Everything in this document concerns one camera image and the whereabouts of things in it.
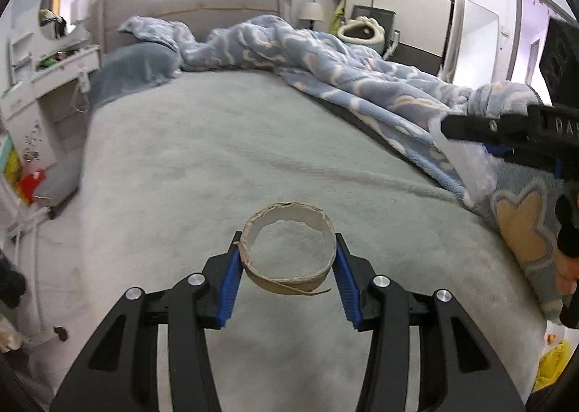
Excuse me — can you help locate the white grey wardrobe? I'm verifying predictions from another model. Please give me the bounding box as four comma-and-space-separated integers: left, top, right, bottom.
320, 0, 466, 78

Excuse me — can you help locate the blue grey pillow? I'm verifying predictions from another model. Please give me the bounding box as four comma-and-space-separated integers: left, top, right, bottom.
88, 42, 181, 113

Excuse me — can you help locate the person's right hand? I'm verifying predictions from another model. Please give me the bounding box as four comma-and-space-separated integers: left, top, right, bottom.
554, 253, 579, 296

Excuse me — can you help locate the oval mirror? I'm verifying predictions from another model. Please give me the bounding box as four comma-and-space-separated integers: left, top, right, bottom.
39, 0, 92, 41

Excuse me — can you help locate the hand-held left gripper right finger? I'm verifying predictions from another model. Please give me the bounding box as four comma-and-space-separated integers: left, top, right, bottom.
334, 233, 528, 412

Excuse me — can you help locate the dark bedside cabinet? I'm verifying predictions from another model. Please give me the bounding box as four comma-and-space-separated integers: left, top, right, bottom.
352, 5, 398, 58

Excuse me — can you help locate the yellow green plush toy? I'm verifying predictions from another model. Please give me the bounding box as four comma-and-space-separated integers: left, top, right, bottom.
331, 0, 347, 31

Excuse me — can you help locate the yellow picture board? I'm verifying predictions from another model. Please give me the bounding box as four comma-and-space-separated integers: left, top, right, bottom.
0, 132, 22, 198

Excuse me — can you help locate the large cardboard tube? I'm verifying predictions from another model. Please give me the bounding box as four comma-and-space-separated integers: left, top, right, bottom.
238, 201, 338, 296

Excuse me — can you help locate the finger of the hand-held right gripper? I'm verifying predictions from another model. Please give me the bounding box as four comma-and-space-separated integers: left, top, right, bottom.
485, 143, 561, 178
441, 111, 533, 145

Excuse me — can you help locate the bedside lamp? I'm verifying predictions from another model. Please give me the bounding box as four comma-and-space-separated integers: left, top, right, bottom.
299, 2, 325, 31

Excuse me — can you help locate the white fluffy pet bed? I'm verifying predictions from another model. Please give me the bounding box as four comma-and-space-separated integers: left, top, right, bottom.
339, 16, 386, 50

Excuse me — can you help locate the blue cloud print blanket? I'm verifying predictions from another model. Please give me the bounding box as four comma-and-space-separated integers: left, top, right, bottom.
118, 14, 568, 322

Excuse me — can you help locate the white dresser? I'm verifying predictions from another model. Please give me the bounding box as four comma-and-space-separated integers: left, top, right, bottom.
0, 27, 103, 162

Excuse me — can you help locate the grey padded headboard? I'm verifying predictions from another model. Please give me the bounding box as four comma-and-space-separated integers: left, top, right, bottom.
93, 0, 282, 55

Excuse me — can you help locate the white power strip with cable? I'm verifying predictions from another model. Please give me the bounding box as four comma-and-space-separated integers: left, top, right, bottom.
73, 67, 92, 113

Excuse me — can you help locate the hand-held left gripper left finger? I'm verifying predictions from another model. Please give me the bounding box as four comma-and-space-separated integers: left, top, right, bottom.
52, 238, 242, 412

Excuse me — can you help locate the red bag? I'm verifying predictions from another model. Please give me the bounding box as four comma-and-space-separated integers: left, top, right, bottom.
20, 169, 47, 204

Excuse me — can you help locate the white wheeled rack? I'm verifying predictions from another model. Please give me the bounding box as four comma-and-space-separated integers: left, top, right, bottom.
0, 177, 69, 341

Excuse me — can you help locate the large bubble wrap piece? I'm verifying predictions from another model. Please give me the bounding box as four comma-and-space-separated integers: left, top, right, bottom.
427, 116, 497, 210

